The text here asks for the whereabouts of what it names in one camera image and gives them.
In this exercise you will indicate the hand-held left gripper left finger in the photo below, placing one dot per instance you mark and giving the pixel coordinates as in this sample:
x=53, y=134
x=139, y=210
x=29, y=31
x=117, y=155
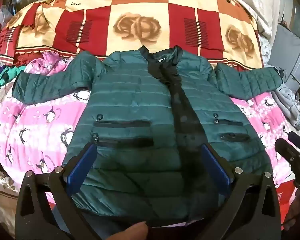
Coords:
x=82, y=166

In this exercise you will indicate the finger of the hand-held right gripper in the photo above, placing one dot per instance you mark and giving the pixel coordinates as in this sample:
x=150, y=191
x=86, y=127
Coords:
x=298, y=140
x=287, y=151

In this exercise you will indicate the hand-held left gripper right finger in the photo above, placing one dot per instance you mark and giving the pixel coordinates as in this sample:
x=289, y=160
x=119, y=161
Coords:
x=215, y=167

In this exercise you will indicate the grey cloth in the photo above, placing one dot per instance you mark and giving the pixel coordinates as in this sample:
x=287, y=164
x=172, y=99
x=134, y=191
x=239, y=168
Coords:
x=287, y=105

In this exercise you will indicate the pink penguin blanket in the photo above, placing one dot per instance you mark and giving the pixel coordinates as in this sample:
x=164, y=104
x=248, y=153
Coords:
x=40, y=125

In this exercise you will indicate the green puffer jacket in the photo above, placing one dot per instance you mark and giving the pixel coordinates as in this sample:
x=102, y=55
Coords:
x=130, y=100

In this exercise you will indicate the grey cabinet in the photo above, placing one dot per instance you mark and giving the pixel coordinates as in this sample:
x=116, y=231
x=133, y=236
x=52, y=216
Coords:
x=290, y=50

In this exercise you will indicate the person's left hand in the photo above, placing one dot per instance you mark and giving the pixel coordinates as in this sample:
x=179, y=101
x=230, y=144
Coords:
x=128, y=231

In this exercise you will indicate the colourful clothes pile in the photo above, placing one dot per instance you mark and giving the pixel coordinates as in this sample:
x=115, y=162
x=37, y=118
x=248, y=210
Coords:
x=2, y=76

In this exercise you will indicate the white curtain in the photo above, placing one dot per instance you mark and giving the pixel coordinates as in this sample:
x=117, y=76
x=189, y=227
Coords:
x=265, y=2

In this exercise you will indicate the red cream rose blanket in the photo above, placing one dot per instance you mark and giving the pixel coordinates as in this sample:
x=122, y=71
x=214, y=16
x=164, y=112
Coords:
x=140, y=25

